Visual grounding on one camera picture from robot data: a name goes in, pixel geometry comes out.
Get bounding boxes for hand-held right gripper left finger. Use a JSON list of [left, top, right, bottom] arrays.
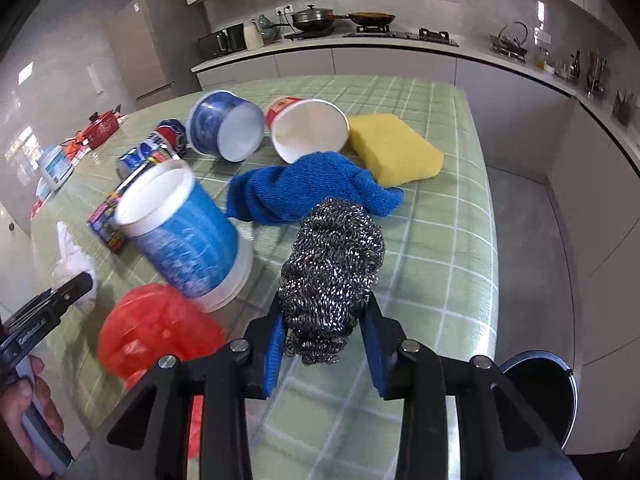
[[65, 295, 288, 480]]

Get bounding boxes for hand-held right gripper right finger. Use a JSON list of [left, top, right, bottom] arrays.
[[357, 295, 583, 480]]

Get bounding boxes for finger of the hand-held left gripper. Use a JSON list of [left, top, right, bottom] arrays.
[[5, 271, 97, 333]]

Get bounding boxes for white tissue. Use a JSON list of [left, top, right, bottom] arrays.
[[50, 221, 99, 312]]

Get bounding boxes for steel wool scrubber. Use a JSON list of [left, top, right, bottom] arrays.
[[277, 197, 387, 366]]

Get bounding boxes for blue soda can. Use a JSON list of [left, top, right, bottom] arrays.
[[116, 141, 183, 181], [156, 119, 190, 157]]

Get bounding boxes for black trash bin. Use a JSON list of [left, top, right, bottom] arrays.
[[497, 350, 578, 453]]

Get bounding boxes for yellow sponge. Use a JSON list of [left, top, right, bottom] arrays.
[[346, 114, 445, 187]]

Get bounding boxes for dark blue paper cup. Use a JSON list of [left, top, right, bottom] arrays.
[[186, 91, 266, 162]]

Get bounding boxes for red paper cup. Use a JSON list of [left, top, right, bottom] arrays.
[[264, 96, 350, 165]]

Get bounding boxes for person's left hand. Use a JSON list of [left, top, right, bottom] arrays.
[[0, 354, 66, 478]]

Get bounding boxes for colourful snack packet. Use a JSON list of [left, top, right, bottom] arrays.
[[86, 187, 131, 253]]

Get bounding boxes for red plastic bag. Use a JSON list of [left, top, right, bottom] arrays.
[[97, 283, 226, 461]]

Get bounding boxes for large light blue paper tub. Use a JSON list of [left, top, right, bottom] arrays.
[[114, 161, 253, 312]]

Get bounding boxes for white box with blue label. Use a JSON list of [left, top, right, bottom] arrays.
[[37, 145, 76, 196]]

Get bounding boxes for red cooking pot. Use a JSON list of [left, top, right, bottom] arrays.
[[75, 107, 123, 150]]

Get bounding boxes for blue microfiber cloth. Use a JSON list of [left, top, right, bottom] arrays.
[[225, 151, 405, 226]]

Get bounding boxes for beige refrigerator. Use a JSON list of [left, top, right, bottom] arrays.
[[107, 0, 201, 111]]

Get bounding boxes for black microwave oven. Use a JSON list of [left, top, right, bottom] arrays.
[[197, 24, 246, 60]]

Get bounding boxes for white base cabinets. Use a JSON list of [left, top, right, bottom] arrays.
[[191, 35, 640, 441]]

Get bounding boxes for white jug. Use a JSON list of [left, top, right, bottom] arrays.
[[243, 20, 265, 51]]

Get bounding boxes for teal vase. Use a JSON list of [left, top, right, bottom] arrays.
[[257, 12, 281, 43]]

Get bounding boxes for black gas stove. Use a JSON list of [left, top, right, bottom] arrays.
[[344, 26, 460, 47]]

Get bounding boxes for black frying pan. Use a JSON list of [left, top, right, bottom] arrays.
[[347, 11, 397, 27]]

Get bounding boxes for wok with glass lid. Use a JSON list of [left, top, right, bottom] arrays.
[[290, 4, 351, 32]]

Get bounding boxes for dark utensil holder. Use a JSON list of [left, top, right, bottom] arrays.
[[612, 89, 636, 126]]

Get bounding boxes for metal utensil stand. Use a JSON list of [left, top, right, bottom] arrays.
[[587, 50, 606, 98]]

